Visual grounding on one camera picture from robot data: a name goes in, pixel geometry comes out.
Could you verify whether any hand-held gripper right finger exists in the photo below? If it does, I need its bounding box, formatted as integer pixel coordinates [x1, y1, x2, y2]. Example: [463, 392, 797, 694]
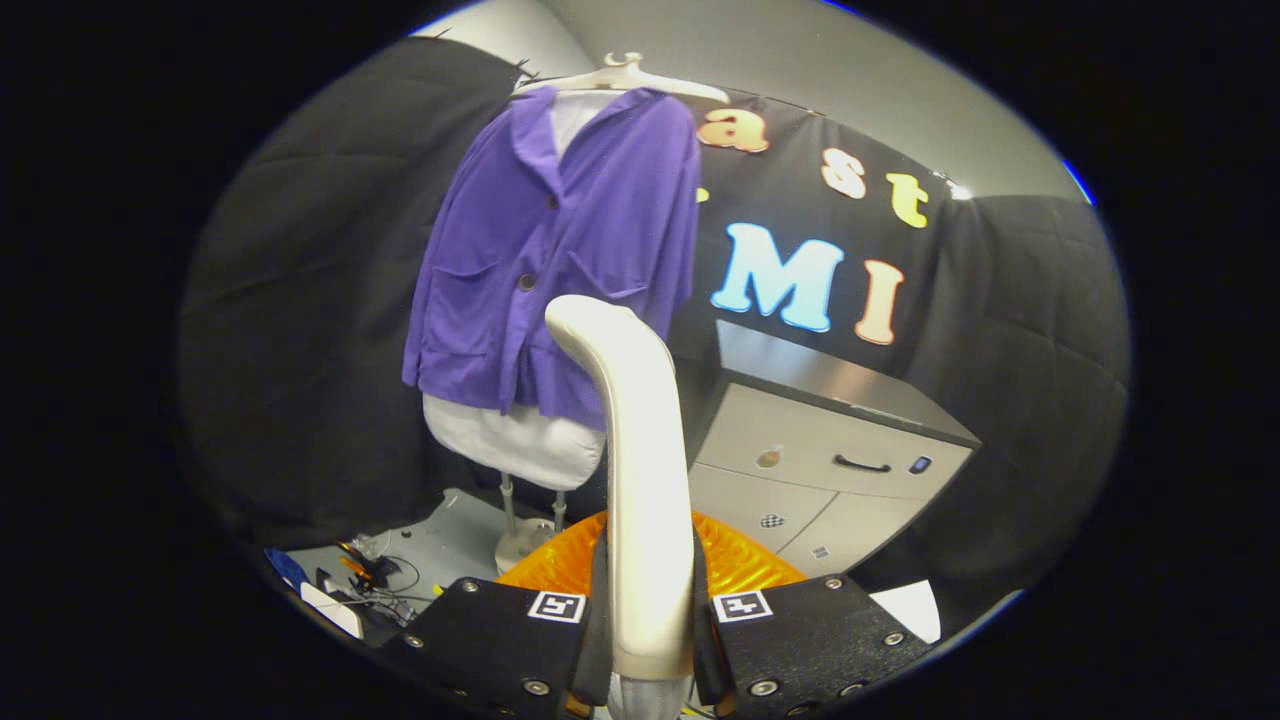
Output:
[690, 512, 936, 720]

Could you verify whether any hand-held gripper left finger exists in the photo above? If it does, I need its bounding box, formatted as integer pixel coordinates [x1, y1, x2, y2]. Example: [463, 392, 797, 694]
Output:
[380, 510, 613, 720]

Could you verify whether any white garment steamer base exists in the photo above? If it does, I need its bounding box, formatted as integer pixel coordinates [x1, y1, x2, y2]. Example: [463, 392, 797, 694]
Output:
[494, 518, 561, 576]

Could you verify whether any white garment steamer head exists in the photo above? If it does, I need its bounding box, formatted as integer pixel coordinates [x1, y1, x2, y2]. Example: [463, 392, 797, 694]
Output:
[545, 294, 698, 681]

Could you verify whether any purple button jacket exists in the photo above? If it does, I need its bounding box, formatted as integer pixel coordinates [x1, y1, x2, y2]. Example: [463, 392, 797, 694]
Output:
[402, 86, 701, 431]

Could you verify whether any white plastic clothes hanger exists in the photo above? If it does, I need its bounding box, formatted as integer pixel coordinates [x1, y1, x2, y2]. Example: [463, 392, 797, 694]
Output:
[515, 52, 731, 105]

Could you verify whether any white paper sheet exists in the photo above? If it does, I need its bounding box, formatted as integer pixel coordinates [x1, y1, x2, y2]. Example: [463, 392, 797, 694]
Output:
[870, 580, 943, 644]

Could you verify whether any white box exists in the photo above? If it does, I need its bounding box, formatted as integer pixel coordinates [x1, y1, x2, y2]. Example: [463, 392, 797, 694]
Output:
[300, 582, 364, 639]

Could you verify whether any grey drawer cabinet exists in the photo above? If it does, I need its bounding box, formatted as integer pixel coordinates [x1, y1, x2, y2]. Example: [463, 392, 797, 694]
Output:
[685, 320, 983, 579]

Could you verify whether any blue cloth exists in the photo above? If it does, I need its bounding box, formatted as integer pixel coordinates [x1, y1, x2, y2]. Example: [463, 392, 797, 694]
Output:
[265, 547, 311, 591]

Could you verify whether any tangle of black cables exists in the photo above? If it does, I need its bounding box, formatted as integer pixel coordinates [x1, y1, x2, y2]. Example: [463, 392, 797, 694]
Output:
[338, 540, 441, 627]

